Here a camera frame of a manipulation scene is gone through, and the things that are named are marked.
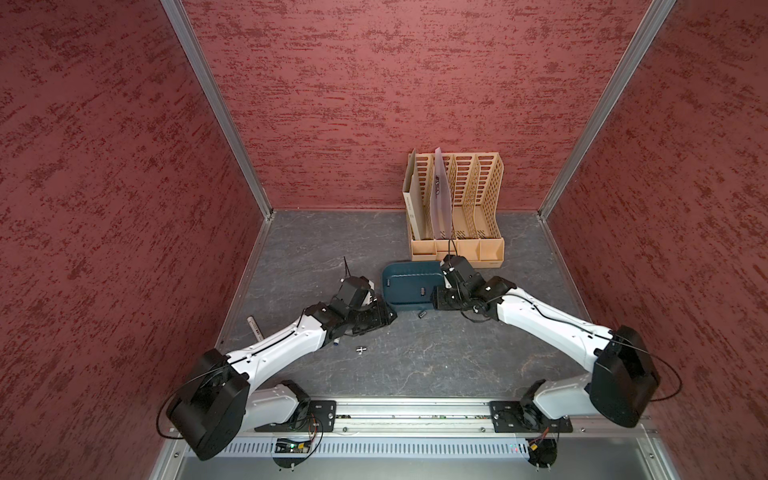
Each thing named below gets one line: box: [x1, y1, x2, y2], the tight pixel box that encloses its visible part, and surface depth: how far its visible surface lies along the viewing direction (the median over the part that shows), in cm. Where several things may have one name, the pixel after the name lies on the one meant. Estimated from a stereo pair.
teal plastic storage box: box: [382, 261, 445, 311], surface depth 100 cm
